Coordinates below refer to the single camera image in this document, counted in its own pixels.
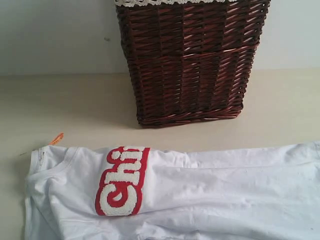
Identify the dark red wicker basket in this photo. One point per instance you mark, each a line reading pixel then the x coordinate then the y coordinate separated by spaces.
pixel 190 62

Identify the white t-shirt red logo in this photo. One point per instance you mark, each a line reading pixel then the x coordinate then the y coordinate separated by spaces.
pixel 140 193

